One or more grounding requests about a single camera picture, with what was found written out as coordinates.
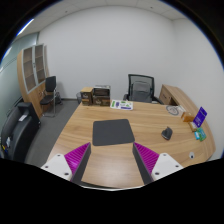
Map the black computer mouse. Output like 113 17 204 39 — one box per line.
161 127 173 140

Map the dark brown box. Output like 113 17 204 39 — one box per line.
93 96 110 106

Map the green purple printed sheet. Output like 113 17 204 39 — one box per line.
110 100 133 110

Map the small brown cardboard box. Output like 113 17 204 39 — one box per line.
80 87 93 105

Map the wooden side desk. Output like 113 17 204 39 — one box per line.
159 84 198 115

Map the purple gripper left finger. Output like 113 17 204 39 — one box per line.
40 142 92 185

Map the wooden cabinet with glass doors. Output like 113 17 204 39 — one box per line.
17 44 49 117

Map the purple standing card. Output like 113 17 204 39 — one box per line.
193 107 207 127

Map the small orange box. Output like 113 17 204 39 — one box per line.
181 112 194 122

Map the black mesh office chair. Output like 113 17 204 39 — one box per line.
123 74 162 104

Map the teal green small packet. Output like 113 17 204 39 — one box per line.
194 127 206 141

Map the dark grey mouse pad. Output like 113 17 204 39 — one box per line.
92 119 135 146

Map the black visitor chair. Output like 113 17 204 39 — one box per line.
40 76 62 116

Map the black leather armchair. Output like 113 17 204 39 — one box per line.
0 102 41 163

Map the open box on top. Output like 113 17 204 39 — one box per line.
93 85 111 96

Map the small white round object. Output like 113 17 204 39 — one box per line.
189 152 195 159

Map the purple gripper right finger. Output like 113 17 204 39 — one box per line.
132 142 184 186

